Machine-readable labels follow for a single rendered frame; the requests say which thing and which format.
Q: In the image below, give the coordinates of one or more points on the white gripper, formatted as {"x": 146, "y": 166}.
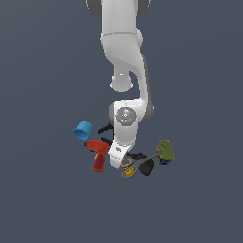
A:
{"x": 118, "y": 152}

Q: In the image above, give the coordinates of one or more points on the red power drill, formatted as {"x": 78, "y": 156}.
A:
{"x": 99, "y": 154}

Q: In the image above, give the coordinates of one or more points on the black clamp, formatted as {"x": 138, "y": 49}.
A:
{"x": 104, "y": 129}

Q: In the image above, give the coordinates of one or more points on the blue plastic cup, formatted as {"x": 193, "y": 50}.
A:
{"x": 83, "y": 129}

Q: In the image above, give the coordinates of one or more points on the olive green can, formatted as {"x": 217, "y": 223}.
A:
{"x": 165, "y": 151}

